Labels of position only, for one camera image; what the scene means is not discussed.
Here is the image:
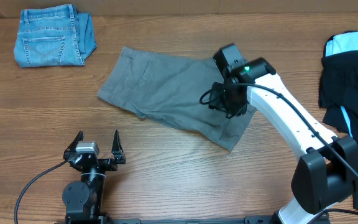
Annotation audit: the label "light blue garment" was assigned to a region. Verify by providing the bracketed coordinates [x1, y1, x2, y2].
[324, 31, 358, 57]

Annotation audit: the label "grey shorts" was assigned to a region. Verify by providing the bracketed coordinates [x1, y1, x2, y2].
[98, 47, 256, 151]

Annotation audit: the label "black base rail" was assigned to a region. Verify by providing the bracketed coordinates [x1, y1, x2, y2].
[54, 214, 331, 224]

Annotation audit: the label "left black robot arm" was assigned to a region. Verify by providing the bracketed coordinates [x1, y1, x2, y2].
[62, 131, 126, 224]

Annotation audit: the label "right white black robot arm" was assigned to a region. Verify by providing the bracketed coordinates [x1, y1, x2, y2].
[206, 44, 358, 223]

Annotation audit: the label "folded blue denim jeans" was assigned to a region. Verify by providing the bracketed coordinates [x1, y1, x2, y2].
[14, 4, 97, 68]

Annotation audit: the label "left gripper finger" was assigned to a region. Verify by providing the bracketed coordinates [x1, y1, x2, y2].
[111, 130, 124, 159]
[63, 131, 83, 155]

